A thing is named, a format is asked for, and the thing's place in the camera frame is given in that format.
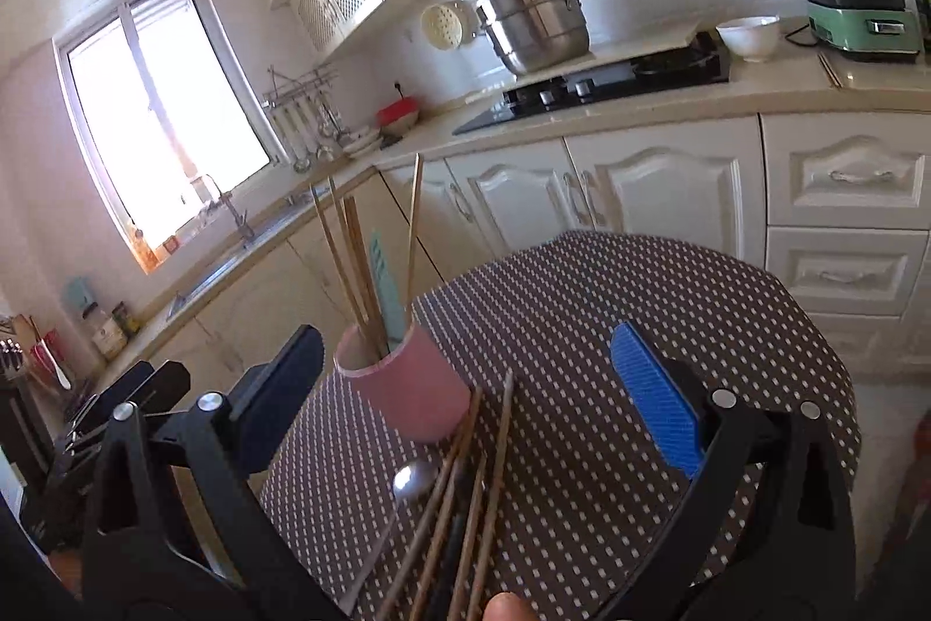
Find green electric cooker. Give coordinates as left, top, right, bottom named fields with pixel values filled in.
left=798, top=0, right=925, bottom=64

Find black gas cooktop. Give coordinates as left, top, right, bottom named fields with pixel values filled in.
left=452, top=32, right=731, bottom=137

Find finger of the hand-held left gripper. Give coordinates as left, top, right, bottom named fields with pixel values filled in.
left=65, top=360, right=191, bottom=442

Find polka dot covered round table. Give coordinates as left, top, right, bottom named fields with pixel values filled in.
left=258, top=229, right=864, bottom=621

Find metal spoon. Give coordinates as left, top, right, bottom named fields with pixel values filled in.
left=340, top=459, right=438, bottom=609

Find cream round strainer plate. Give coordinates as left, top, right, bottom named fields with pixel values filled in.
left=421, top=2, right=465, bottom=48

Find cream lower kitchen cabinets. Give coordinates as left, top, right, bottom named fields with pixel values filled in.
left=94, top=112, right=931, bottom=375

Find clear bottle with label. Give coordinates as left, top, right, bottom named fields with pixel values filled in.
left=90, top=304, right=129, bottom=361

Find pink cup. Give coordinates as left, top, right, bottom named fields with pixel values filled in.
left=333, top=319, right=472, bottom=445

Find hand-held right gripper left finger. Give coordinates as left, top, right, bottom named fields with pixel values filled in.
left=80, top=324, right=343, bottom=621

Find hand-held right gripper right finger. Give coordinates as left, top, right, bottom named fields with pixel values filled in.
left=603, top=321, right=859, bottom=621

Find stack of small bowls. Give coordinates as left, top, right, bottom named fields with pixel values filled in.
left=341, top=129, right=383, bottom=159

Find stainless steel steamer pot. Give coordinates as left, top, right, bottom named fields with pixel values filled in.
left=475, top=0, right=592, bottom=77

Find white bowl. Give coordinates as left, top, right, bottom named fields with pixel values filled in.
left=716, top=15, right=781, bottom=64

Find kitchen window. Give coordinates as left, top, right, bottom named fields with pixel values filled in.
left=54, top=0, right=282, bottom=277

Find stainless steel sink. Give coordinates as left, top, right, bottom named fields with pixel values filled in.
left=166, top=194, right=314, bottom=321

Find light blue handled knife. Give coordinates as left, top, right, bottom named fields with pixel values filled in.
left=367, top=229, right=407, bottom=347

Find small bottles on windowsill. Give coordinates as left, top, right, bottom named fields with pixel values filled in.
left=131, top=226, right=183, bottom=266

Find person's right hand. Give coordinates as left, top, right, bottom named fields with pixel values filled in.
left=484, top=592, right=541, bottom=621

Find metal faucet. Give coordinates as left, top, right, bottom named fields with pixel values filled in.
left=192, top=173, right=256, bottom=244

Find cream stove cover board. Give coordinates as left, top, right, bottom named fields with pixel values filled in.
left=501, top=27, right=700, bottom=77

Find dark chopstick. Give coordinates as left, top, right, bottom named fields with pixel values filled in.
left=425, top=496, right=470, bottom=621

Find wall utensil rack with ladles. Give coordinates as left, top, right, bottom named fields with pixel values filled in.
left=261, top=66, right=343, bottom=172

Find single wooden chopstick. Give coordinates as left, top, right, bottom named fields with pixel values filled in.
left=344, top=196, right=389, bottom=349
left=329, top=177, right=378, bottom=342
left=404, top=152, right=425, bottom=306

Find pile of wooden chopsticks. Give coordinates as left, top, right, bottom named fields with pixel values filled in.
left=373, top=368, right=518, bottom=621

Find knife block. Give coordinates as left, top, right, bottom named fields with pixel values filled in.
left=0, top=314, right=46, bottom=391

